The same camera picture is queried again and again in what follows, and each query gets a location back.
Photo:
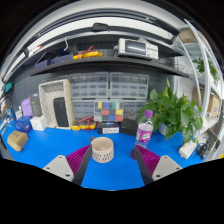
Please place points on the beige ceramic cup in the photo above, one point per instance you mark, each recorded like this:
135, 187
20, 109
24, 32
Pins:
102, 149

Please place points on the black speaker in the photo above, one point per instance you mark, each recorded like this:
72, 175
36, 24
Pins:
60, 112

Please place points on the green potted plant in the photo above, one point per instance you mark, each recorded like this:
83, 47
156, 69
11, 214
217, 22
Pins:
178, 115

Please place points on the blue printed box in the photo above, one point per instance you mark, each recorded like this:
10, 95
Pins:
23, 124

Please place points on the dark blue bin on shelf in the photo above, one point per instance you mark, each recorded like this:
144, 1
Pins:
56, 60

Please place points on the clear box of coloured parts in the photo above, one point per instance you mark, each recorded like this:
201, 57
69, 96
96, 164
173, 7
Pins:
108, 111

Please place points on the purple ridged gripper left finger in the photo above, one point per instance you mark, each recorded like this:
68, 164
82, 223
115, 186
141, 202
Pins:
71, 167

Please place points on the small white box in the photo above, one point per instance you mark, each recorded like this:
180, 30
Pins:
38, 123

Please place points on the yellow red clamp meter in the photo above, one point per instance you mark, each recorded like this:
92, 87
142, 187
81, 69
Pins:
86, 124

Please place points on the brown cardboard box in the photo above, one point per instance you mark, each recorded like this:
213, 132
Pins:
17, 140

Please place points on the black flat case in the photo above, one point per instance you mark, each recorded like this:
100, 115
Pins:
128, 127

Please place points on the black box white label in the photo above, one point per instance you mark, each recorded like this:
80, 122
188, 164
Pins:
107, 128

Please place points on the clear water bottle purple cap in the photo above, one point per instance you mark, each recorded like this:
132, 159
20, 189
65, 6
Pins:
144, 129

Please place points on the white metal rack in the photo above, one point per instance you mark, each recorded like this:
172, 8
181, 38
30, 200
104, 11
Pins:
198, 61

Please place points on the white power adapter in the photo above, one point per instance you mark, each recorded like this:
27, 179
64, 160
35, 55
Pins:
187, 149

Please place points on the black wall shelf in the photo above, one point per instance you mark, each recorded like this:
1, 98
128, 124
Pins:
108, 64

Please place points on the grey parts drawer cabinet right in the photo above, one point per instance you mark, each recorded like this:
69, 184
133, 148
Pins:
131, 89

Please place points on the dark grey flat box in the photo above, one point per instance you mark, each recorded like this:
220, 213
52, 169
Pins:
35, 105

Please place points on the grey parts drawer cabinet left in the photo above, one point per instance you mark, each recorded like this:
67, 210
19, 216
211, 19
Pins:
85, 89

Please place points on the purple plastic bag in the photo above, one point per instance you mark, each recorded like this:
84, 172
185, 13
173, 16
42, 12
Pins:
26, 107

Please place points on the oscilloscope on shelf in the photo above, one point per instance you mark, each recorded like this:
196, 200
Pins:
137, 48

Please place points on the white pegboard tray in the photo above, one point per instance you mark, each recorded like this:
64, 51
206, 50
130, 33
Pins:
49, 92

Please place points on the grey parts drawer cabinet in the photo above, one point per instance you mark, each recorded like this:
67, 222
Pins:
131, 89
85, 89

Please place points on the cardboard box on rack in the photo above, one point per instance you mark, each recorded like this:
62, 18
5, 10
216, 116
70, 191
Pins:
213, 105

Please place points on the yellow multimeter on shelf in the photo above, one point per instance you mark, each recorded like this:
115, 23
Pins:
91, 52

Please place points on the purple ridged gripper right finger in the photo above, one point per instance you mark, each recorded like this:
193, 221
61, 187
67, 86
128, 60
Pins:
153, 167

